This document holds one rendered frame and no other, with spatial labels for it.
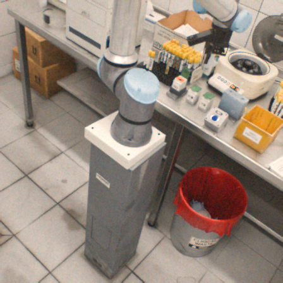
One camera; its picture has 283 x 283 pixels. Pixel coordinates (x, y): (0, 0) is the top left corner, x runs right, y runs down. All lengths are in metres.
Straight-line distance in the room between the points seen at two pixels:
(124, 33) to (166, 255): 1.30
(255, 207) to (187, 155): 0.50
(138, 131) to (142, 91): 0.15
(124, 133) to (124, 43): 0.29
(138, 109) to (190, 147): 1.13
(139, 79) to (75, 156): 1.36
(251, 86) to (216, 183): 0.60
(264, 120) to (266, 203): 0.74
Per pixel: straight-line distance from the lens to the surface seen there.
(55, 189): 2.18
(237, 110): 1.44
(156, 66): 1.63
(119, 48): 1.12
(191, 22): 1.98
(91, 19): 1.63
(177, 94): 1.48
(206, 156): 2.15
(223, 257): 2.09
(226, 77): 1.61
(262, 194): 2.10
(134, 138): 1.14
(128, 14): 1.07
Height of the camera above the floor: 1.73
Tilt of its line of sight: 43 degrees down
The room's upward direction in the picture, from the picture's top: 12 degrees clockwise
